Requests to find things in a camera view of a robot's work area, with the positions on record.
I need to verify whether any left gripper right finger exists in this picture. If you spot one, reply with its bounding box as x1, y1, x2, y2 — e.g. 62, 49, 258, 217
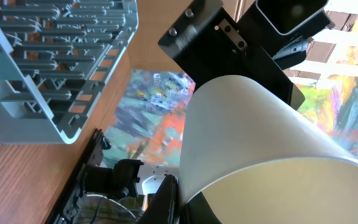
183, 192, 221, 224

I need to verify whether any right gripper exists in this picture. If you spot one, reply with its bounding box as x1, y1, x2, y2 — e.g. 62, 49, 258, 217
157, 0, 306, 110

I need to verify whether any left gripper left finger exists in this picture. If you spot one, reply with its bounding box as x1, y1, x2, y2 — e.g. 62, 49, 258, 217
137, 174, 178, 224

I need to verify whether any white cup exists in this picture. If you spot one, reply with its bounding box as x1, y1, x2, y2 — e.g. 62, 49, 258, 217
178, 75, 358, 223

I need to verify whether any grey dishwasher rack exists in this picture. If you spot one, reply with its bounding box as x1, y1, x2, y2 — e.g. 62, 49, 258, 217
0, 0, 139, 144

